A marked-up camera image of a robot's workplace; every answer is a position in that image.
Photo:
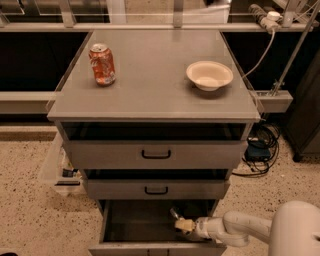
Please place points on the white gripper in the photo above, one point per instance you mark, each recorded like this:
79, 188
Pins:
202, 226

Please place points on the crushed blue silver redbull can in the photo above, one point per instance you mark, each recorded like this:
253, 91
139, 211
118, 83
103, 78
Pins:
175, 213

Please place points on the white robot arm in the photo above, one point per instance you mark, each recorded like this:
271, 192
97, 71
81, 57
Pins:
294, 230

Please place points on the bottom grey drawer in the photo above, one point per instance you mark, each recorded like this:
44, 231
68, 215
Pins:
146, 228

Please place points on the grey drawer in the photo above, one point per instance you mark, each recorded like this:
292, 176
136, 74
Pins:
161, 184
154, 145
146, 228

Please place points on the middle grey drawer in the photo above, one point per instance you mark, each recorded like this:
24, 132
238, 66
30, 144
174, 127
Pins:
161, 184

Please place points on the grey drawer cabinet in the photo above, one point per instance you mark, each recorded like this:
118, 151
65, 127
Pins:
151, 84

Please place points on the top grey drawer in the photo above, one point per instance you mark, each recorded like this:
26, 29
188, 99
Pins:
154, 145

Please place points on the orange soda can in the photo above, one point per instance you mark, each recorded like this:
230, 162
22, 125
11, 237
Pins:
102, 63

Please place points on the blue box on floor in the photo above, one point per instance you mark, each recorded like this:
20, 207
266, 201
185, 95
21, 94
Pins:
257, 151

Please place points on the clear plastic storage bin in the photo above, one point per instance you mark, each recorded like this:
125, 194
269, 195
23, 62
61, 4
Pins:
58, 173

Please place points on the white paper bowl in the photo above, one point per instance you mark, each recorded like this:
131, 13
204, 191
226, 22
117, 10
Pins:
208, 75

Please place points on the dark cabinet at right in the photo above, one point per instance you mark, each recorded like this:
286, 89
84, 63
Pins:
303, 126

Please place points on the metal support rod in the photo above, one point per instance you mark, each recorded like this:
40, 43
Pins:
305, 12

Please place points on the white power strip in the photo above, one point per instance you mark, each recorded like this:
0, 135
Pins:
267, 20

